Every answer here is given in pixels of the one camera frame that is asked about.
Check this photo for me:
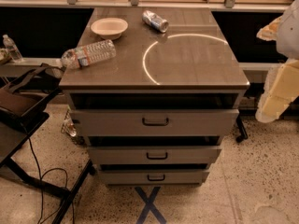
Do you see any grey drawer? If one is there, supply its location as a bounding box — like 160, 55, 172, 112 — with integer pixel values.
88, 146, 221, 164
99, 169, 209, 185
71, 109, 239, 136

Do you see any dark bag with straps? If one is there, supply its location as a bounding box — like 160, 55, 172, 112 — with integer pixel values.
0, 63, 63, 132

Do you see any black side table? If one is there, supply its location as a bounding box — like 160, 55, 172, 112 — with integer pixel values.
0, 112, 94, 224

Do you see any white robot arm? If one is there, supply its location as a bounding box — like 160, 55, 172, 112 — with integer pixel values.
255, 0, 299, 123

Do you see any crushed soda can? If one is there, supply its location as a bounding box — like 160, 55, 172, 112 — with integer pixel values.
142, 10, 169, 33

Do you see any grey drawer cabinet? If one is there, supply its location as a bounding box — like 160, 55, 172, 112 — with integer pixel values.
58, 6, 251, 189

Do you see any white paper bowl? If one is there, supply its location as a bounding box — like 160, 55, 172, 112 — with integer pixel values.
91, 18, 128, 40

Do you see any clear plastic water bottle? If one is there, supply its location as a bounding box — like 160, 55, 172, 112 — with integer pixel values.
56, 40, 116, 69

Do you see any black power cable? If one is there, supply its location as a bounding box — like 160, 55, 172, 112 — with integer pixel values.
21, 123, 76, 224

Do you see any small upright water bottle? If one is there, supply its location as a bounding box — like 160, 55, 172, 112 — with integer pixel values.
3, 35, 23, 63

